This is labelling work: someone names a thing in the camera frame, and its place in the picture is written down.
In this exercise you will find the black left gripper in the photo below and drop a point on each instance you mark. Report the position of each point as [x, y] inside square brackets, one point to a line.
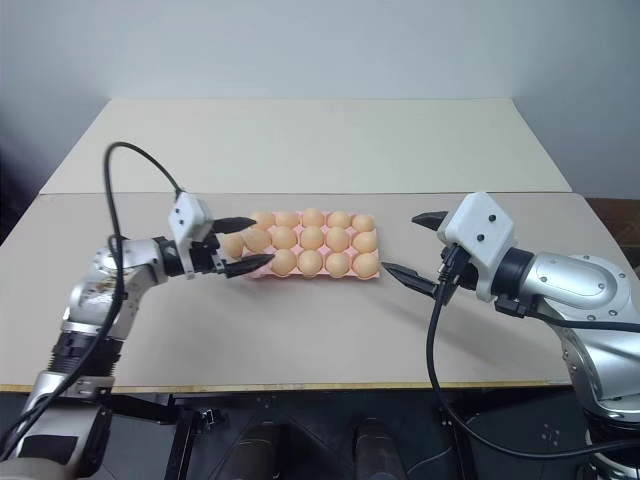
[202, 252]

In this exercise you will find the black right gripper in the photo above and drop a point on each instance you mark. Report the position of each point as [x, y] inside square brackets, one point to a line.
[457, 267]

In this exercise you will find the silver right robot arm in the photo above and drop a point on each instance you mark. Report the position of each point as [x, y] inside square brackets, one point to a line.
[580, 285]

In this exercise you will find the dark rounded shape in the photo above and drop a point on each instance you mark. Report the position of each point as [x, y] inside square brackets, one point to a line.
[374, 447]
[259, 450]

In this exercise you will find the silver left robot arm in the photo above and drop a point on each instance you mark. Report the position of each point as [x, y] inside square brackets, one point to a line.
[100, 285]

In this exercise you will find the tan egg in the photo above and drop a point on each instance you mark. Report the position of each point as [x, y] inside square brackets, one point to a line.
[313, 217]
[263, 218]
[232, 246]
[364, 242]
[284, 237]
[312, 238]
[337, 239]
[257, 239]
[287, 219]
[310, 262]
[339, 219]
[284, 261]
[337, 264]
[363, 222]
[365, 265]

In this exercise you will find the pink egg tray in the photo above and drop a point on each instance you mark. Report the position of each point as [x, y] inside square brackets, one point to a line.
[378, 270]

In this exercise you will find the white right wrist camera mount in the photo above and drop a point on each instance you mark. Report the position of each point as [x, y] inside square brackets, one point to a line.
[482, 225]

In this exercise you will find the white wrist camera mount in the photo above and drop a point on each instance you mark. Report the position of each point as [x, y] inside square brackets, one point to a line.
[482, 225]
[187, 215]

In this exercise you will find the black under-table frame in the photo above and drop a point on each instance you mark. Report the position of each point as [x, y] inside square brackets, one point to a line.
[150, 406]

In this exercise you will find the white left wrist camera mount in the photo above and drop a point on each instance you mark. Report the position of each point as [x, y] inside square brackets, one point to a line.
[187, 215]

